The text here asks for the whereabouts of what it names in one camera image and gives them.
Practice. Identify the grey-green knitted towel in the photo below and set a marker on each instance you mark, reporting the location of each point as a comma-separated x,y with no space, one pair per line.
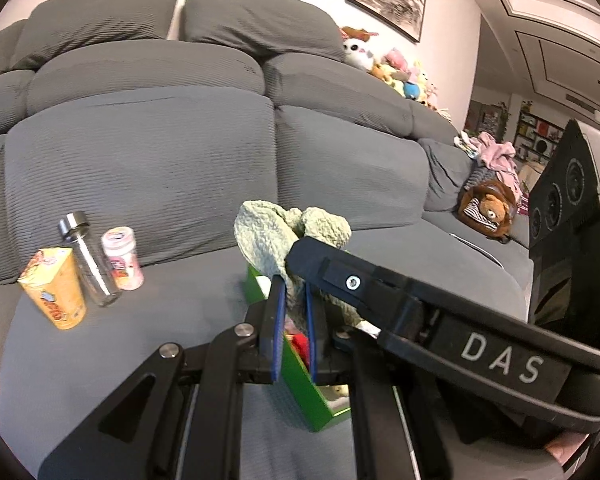
265,235

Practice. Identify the glass bottle with metal cap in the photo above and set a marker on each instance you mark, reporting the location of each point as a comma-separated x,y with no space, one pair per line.
92,265

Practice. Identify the cream plush toy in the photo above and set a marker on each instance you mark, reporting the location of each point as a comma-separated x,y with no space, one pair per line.
336,394

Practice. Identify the red and white cloth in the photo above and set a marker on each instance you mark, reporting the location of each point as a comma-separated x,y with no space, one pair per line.
300,347

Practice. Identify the brown bear plush toy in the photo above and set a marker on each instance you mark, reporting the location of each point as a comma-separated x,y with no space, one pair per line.
487,210

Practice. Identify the yellow snack box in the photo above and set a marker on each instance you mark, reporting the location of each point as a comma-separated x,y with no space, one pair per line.
55,290

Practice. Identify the green storage box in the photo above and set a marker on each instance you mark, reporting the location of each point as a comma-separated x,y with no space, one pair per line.
305,400

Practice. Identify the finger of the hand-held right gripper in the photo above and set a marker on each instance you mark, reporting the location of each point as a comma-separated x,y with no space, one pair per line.
350,270

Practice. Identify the pile of pink clothes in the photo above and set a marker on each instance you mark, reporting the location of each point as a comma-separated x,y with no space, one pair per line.
497,155

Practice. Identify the background display shelves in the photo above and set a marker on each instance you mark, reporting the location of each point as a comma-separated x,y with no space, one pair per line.
535,135

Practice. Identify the pink plastic container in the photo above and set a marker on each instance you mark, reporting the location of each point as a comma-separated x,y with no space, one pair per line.
122,260

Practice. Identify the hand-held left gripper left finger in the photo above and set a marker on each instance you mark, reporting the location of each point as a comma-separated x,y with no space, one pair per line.
278,330

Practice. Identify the pile of colourful plush toys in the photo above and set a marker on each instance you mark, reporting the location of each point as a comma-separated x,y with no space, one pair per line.
405,82

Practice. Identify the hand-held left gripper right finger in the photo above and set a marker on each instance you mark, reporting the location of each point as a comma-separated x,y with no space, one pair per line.
311,340

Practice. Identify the grey fabric sofa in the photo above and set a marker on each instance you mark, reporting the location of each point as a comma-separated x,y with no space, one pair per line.
130,160

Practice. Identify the white owl plush toy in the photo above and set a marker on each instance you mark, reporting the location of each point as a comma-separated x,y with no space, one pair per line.
357,52

